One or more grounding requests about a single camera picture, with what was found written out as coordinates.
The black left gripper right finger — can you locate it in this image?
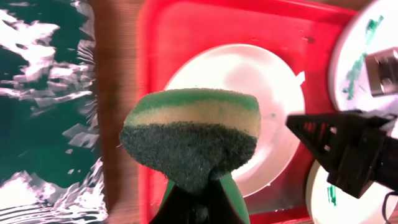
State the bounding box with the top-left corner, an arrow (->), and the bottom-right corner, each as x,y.
198,180 -> 244,224

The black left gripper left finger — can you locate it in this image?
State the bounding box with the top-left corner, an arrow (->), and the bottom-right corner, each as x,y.
149,185 -> 198,224

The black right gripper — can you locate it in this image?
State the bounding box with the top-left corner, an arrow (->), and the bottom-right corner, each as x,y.
286,111 -> 397,198

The small white plate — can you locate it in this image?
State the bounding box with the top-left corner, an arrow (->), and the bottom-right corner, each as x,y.
166,44 -> 305,197

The green yellow scrub sponge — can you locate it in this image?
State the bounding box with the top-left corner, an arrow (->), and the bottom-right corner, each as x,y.
119,88 -> 262,224

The large white plate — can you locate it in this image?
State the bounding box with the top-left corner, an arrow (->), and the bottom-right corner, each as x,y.
328,0 -> 397,111

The black tub with green water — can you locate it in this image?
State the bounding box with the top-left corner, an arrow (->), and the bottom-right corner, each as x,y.
1,0 -> 108,223

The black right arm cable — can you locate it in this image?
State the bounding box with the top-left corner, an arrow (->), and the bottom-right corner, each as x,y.
381,190 -> 398,224

